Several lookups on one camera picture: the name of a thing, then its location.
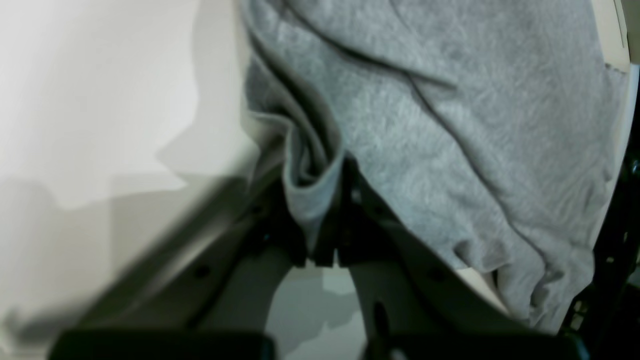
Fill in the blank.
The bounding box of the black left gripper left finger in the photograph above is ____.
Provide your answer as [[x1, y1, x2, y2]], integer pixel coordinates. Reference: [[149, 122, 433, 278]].
[[50, 170, 307, 360]]

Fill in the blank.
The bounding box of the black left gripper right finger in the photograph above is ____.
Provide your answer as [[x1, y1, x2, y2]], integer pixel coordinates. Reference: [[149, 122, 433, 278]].
[[312, 157, 590, 360]]

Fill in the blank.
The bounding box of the grey T-shirt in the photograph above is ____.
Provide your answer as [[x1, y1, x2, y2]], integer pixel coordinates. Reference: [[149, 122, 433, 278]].
[[240, 0, 628, 334]]

